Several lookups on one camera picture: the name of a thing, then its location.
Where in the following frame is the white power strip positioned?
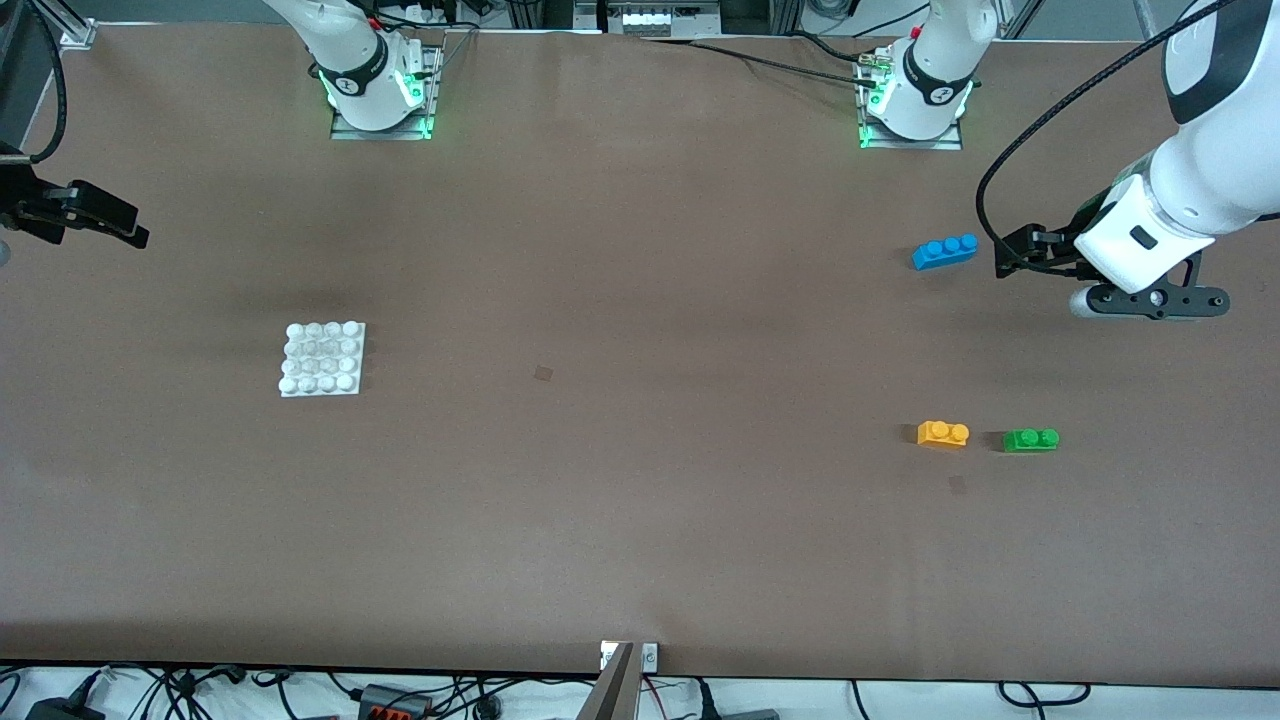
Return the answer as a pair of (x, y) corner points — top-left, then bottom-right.
(608, 3), (706, 37)

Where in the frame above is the black cable across table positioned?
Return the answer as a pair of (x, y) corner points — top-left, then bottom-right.
(640, 35), (881, 87)

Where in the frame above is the black looped cable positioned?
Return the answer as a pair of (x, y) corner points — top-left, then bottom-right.
(998, 681), (1093, 707)

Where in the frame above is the blue three-stud block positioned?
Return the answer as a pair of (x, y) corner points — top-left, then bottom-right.
(912, 234), (979, 271)

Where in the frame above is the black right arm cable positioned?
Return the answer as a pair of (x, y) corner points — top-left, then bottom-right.
(28, 28), (68, 163)

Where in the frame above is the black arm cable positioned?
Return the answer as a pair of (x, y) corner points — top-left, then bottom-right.
(976, 0), (1231, 251)
(28, 28), (68, 163)

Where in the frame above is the white studded base plate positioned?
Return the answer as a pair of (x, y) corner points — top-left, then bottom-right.
(278, 320), (367, 399)

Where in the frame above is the aluminium frame profile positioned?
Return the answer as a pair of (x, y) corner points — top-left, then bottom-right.
(35, 0), (98, 48)

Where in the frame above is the small metal table bracket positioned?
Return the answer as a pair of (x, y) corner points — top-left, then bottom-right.
(600, 641), (660, 672)

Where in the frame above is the black plug with cable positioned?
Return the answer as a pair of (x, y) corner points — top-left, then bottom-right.
(698, 680), (781, 720)

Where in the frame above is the black tangled cable bundle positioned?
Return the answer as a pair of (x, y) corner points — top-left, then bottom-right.
(80, 664), (301, 720)

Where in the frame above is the grey tapered stand bar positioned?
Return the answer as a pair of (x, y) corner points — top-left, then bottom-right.
(578, 643), (641, 720)

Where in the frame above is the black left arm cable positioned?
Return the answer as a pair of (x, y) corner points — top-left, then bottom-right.
(976, 0), (1231, 251)

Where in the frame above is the black adapter with orange plugs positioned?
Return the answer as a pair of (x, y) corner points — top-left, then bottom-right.
(358, 684), (433, 720)

